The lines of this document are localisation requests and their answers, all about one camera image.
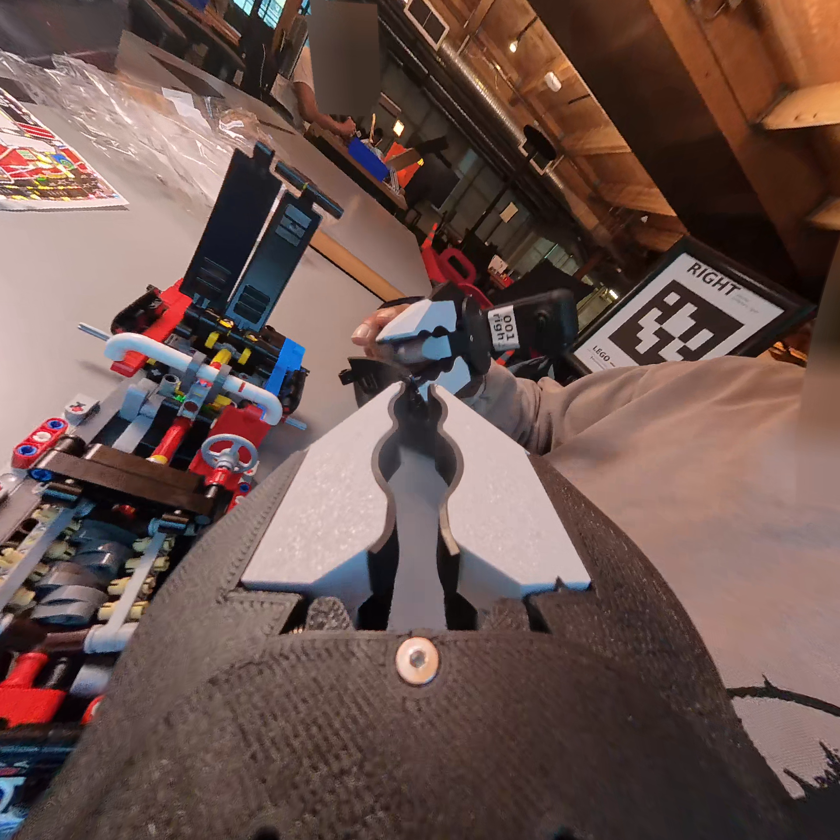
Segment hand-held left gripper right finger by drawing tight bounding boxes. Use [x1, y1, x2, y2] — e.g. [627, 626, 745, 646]
[430, 385, 593, 601]

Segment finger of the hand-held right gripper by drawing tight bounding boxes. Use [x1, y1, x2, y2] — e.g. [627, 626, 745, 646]
[374, 299, 462, 347]
[420, 356, 478, 399]

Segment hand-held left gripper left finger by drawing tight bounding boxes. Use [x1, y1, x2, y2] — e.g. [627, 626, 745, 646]
[240, 382, 404, 614]

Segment lego race car model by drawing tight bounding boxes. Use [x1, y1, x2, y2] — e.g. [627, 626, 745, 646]
[0, 140, 345, 828]

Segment person's right forearm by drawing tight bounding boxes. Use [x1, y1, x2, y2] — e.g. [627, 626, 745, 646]
[459, 357, 631, 457]

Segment person's right hand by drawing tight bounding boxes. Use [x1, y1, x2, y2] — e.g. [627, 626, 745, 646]
[351, 303, 411, 362]

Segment red chairs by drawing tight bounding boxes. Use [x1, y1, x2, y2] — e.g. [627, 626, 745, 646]
[420, 223, 493, 309]

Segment framed black white marker sign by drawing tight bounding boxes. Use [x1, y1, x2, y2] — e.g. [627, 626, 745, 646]
[564, 235, 818, 378]

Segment blue crate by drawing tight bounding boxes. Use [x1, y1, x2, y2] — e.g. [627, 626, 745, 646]
[346, 136, 391, 181]

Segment clear plastic bags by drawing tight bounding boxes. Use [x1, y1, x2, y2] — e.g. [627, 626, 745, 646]
[0, 49, 283, 198]

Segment colourful sticker sheet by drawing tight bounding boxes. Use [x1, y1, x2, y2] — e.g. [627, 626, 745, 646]
[0, 85, 130, 212]

